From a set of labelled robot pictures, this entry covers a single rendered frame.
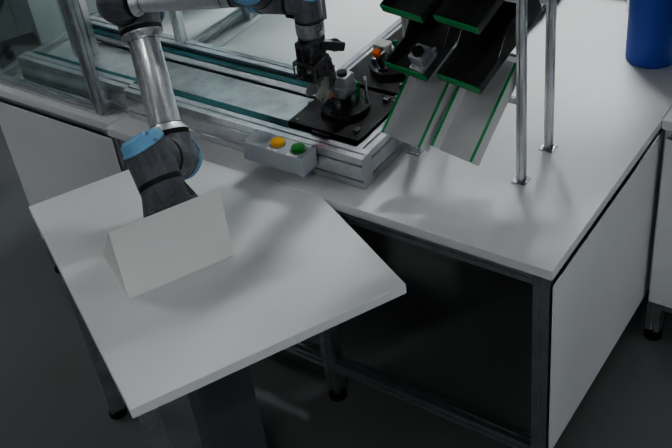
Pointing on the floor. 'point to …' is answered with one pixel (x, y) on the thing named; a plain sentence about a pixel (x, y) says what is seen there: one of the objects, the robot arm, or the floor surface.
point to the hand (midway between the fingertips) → (324, 97)
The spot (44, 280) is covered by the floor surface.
